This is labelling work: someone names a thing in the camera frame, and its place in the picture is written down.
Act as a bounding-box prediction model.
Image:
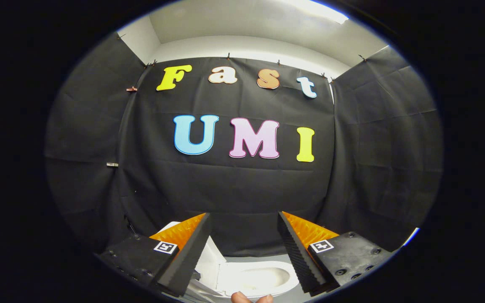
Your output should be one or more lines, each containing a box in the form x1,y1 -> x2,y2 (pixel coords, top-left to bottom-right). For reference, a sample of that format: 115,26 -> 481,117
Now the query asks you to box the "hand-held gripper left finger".
98,213 -> 213,298

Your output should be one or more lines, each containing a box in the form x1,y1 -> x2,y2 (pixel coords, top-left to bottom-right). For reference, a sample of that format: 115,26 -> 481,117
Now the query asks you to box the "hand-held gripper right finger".
277,211 -> 395,294

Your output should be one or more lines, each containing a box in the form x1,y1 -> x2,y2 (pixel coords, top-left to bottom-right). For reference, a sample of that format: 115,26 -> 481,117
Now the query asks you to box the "black backdrop cloth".
44,32 -> 443,257

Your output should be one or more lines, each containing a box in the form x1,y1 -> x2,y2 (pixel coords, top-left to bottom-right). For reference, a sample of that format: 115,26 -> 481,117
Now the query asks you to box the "white toilet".
157,221 -> 300,302

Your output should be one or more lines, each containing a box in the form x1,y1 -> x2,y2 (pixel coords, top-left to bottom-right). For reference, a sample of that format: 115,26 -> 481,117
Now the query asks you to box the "white toilet seat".
216,260 -> 300,298

